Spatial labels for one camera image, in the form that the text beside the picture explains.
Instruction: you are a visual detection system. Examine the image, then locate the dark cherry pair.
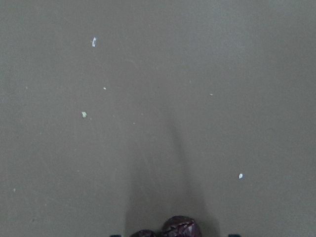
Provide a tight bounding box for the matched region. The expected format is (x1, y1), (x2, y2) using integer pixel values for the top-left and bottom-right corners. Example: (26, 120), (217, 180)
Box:
(130, 215), (203, 237)

